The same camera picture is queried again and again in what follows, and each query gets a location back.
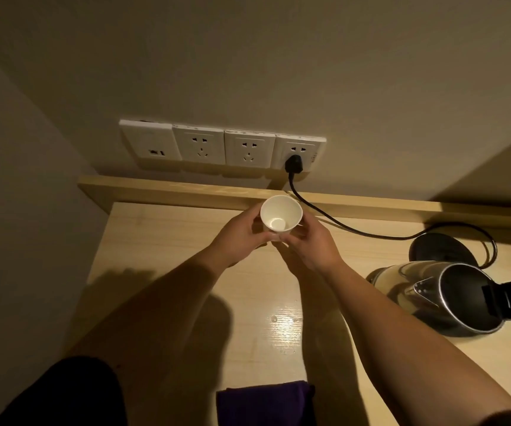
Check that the person's right hand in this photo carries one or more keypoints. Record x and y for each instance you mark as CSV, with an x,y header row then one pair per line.
x,y
315,248

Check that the person's left hand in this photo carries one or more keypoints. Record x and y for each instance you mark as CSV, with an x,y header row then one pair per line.
x,y
235,239

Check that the white paper cup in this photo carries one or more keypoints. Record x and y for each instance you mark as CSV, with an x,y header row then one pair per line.
x,y
282,210

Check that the stainless steel electric kettle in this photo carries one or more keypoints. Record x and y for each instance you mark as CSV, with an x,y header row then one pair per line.
x,y
397,279

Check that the purple cloth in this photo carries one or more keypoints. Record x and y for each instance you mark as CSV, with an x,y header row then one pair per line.
x,y
264,405

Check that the person's left forearm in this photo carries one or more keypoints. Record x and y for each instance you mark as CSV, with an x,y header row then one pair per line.
x,y
157,323

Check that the person's right forearm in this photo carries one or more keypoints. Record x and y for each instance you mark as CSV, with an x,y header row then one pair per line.
x,y
406,346

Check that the black left sleeve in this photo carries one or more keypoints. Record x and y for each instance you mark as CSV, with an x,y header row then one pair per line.
x,y
60,394

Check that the white wall power socket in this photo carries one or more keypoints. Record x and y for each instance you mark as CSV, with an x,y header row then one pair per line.
x,y
313,148
200,144
250,148

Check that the white wall plate small ports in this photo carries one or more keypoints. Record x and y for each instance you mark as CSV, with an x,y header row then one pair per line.
x,y
149,137

